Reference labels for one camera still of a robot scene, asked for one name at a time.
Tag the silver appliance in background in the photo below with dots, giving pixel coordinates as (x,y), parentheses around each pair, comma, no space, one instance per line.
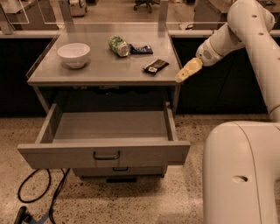
(78,8)

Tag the grey lower drawer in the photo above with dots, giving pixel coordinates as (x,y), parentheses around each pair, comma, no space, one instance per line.
(108,172)

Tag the black rxbar chocolate bar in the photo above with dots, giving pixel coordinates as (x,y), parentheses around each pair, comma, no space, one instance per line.
(155,66)

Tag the grey open top drawer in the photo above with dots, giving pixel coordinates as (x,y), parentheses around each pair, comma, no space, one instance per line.
(68,139)

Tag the black lower drawer handle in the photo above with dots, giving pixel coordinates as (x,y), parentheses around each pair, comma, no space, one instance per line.
(120,169)

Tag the blue snack bar wrapper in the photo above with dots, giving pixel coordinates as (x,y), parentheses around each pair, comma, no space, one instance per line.
(146,49)

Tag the black drawer handle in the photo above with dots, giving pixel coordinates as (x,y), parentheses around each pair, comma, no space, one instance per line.
(106,157)
(120,169)

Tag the white ceramic bowl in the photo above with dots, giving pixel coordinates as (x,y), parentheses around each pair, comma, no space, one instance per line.
(74,55)

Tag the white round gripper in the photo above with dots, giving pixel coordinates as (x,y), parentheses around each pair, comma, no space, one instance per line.
(206,53)

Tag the black plug device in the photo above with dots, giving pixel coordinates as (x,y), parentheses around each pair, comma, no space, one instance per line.
(22,216)

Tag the grey cabinet counter unit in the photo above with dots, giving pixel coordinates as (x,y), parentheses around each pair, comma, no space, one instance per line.
(108,82)

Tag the clear acrylic barrier panel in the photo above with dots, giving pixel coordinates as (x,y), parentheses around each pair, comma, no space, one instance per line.
(173,12)

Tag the grey background desk left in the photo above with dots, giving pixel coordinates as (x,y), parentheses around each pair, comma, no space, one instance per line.
(30,14)

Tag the green crushed soda can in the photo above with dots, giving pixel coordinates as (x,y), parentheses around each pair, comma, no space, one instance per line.
(119,46)

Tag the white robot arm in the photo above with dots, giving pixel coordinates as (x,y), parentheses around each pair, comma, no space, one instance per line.
(241,158)

